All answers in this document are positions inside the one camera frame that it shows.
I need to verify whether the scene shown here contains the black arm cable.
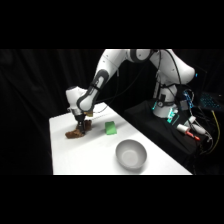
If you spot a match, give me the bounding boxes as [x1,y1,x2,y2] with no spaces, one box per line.
[94,49,183,108]

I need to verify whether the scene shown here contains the brown plush deer toy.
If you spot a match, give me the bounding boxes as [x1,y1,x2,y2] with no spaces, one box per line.
[64,119,94,139]

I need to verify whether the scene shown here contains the blue wire bundle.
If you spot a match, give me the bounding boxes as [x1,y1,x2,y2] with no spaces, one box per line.
[182,89,196,110]

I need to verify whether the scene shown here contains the black curtain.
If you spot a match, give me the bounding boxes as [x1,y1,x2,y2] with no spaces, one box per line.
[0,49,224,175]

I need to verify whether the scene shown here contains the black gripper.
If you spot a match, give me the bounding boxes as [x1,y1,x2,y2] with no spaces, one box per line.
[73,113,88,135]

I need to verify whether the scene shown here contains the white cylinder with red tip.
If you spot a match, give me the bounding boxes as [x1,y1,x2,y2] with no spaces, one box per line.
[176,123,201,142]

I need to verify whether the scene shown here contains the keyboard with blue lights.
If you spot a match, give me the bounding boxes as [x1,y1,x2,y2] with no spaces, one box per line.
[199,93,223,112]

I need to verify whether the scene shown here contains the yellow cable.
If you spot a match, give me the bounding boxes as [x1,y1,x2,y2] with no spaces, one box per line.
[199,109,222,156]

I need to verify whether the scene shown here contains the green lit control box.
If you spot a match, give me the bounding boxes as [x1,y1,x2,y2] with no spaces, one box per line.
[166,108,181,125]

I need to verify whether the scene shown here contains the green foam block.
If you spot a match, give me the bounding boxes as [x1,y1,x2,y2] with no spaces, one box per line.
[104,120,118,136]

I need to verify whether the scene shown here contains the grey bowl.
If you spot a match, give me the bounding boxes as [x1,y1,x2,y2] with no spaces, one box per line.
[115,139,148,170]

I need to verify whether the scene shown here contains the black robot stand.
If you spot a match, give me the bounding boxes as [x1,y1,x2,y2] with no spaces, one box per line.
[123,99,202,162]

